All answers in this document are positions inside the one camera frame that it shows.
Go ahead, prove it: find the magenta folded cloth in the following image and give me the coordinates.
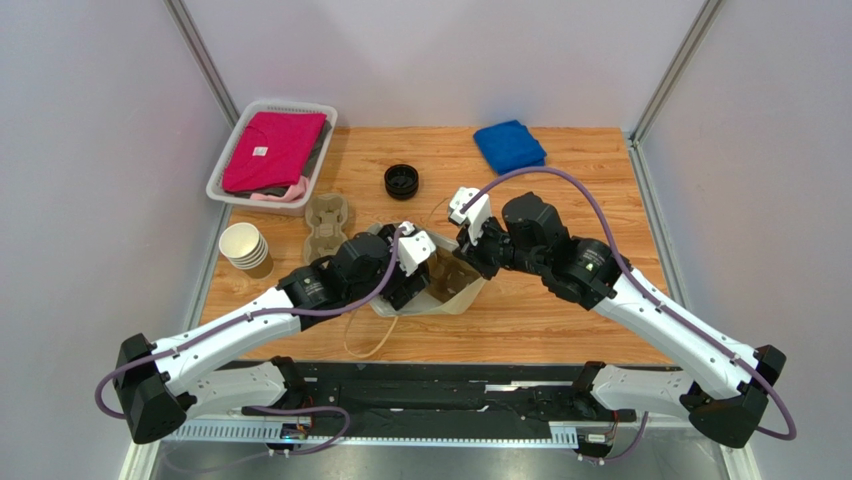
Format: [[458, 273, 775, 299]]
[[222, 111, 328, 192]]

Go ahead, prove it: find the stack of paper cups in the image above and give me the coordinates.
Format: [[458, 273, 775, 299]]
[[218, 222, 274, 279]]

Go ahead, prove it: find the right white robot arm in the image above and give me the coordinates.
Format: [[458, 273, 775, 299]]
[[448, 187, 786, 448]]

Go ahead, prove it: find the beige paper bag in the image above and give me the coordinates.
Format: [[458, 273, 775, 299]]
[[343, 197, 485, 359]]

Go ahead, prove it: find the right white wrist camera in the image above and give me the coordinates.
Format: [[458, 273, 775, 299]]
[[447, 187, 492, 245]]

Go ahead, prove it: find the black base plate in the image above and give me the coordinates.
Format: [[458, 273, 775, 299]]
[[271, 361, 638, 440]]

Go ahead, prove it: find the blue folded cloth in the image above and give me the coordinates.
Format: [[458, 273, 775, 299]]
[[473, 120, 547, 175]]

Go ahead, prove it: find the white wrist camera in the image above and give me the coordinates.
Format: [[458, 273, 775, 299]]
[[447, 187, 492, 245], [396, 221, 437, 277]]

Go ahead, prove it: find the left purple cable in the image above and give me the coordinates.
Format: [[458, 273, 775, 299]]
[[93, 226, 409, 458]]

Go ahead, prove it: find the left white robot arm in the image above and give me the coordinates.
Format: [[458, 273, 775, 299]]
[[95, 225, 437, 444]]

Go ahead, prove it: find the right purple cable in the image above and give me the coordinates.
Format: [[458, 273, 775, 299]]
[[460, 166, 799, 465]]

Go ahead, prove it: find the purple cable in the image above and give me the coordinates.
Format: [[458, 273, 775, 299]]
[[460, 166, 799, 465], [93, 226, 409, 458]]

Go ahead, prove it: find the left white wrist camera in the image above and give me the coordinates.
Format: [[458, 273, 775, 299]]
[[396, 221, 437, 277]]

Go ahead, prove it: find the stack of black lids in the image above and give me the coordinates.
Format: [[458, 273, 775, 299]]
[[384, 164, 420, 200]]

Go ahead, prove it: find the aluminium frame rail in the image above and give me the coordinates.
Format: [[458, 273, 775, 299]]
[[122, 411, 760, 479]]

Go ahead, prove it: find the white plastic basket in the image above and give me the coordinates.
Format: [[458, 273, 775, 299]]
[[205, 100, 338, 217]]

